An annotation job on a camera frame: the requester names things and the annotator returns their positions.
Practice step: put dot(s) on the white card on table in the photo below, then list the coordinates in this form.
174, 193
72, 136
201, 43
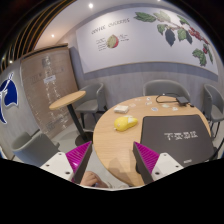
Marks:
154, 109

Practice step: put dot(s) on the grey chair behind centre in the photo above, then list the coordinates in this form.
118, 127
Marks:
167, 87

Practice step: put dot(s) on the round wooden table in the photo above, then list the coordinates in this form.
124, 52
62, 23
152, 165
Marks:
115, 149

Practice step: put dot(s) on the person's hand below gripper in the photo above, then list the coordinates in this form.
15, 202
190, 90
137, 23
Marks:
92, 179

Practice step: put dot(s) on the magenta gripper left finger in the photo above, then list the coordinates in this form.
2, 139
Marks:
78, 159

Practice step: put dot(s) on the white small box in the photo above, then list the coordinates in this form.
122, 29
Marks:
121, 109

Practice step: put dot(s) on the coffee cherries wall poster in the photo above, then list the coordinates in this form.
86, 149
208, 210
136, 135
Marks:
140, 35

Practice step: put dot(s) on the grey armchair left foreground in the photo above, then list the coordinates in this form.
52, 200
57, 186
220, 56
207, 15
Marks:
34, 150

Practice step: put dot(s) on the white card near adapter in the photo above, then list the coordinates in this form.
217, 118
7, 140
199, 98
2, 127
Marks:
165, 106

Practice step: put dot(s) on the grey chair behind left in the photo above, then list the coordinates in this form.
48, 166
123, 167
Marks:
93, 102

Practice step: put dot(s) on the black power adapter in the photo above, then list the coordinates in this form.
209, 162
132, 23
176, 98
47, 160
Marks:
182, 100

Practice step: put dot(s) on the grey chair right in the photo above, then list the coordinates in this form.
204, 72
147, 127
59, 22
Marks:
213, 105

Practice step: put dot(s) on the grey chair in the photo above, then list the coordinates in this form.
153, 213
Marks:
213, 105
93, 102
167, 87

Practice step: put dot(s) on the small round side table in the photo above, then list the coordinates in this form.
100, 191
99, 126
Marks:
67, 101

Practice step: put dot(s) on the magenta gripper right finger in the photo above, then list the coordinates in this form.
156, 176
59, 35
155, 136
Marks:
146, 160

